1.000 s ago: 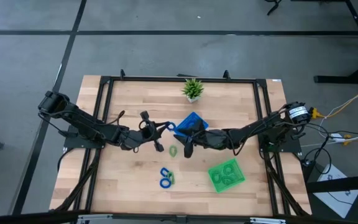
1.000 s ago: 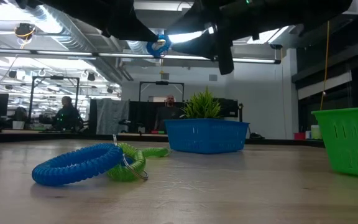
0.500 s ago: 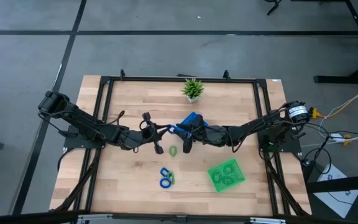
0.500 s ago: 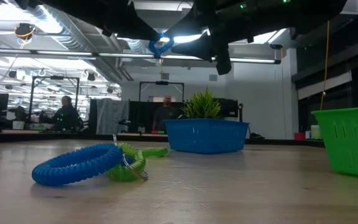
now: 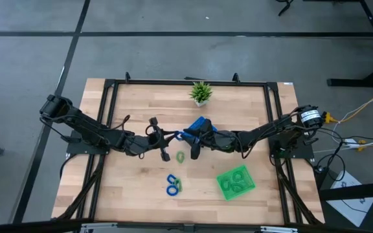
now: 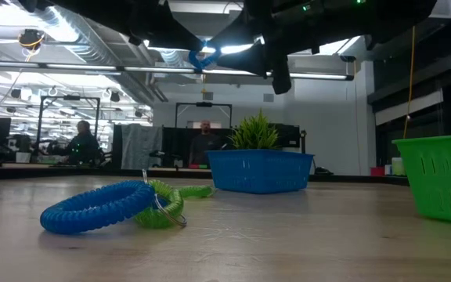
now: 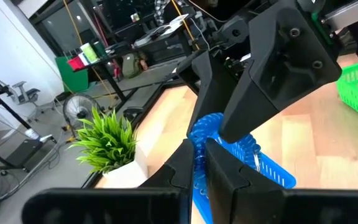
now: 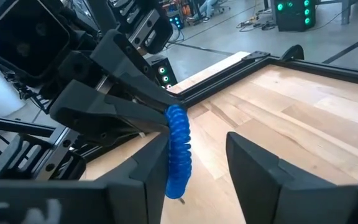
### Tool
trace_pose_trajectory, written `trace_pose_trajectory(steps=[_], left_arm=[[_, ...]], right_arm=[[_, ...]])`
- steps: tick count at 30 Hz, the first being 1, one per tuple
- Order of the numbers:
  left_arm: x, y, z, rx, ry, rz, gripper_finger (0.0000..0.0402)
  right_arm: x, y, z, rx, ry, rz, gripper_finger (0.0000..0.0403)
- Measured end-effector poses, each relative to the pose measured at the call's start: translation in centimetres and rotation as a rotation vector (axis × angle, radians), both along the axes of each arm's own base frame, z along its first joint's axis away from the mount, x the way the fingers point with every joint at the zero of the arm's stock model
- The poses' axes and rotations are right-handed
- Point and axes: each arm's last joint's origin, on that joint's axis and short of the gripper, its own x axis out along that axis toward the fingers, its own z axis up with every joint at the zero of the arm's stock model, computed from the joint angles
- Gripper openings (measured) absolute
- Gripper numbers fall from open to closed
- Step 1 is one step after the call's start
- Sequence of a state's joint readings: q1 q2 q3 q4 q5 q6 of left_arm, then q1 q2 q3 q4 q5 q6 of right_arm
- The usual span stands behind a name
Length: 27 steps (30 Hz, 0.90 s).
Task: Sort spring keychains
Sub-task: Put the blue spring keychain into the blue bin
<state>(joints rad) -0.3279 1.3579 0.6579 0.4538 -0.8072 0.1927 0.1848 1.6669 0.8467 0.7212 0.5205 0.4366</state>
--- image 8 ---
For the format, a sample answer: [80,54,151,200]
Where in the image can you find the computer tower green lights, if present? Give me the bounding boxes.
[272,0,317,32]

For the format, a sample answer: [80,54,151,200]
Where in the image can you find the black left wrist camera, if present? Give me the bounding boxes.
[0,0,71,80]

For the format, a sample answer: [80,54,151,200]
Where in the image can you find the blue-lit electronic device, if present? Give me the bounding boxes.
[167,14,185,30]

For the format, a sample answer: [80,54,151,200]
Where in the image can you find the tangled floor cables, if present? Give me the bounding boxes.
[236,15,278,32]

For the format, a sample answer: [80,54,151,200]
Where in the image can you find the blue spring coil keychain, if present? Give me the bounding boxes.
[163,104,193,205]

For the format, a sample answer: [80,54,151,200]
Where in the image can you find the black aluminium table frame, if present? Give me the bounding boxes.
[0,44,358,181]

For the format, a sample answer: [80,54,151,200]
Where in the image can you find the person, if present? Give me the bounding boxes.
[193,0,228,23]

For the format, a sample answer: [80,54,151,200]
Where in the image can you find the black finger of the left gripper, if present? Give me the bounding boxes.
[89,29,181,112]
[48,79,170,147]

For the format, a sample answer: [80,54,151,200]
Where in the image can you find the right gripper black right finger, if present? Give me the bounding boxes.
[225,131,358,224]

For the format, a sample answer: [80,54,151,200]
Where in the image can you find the small tower green lights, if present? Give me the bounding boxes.
[146,54,179,91]

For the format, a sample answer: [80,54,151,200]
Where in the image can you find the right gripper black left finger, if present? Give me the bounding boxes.
[0,133,170,224]

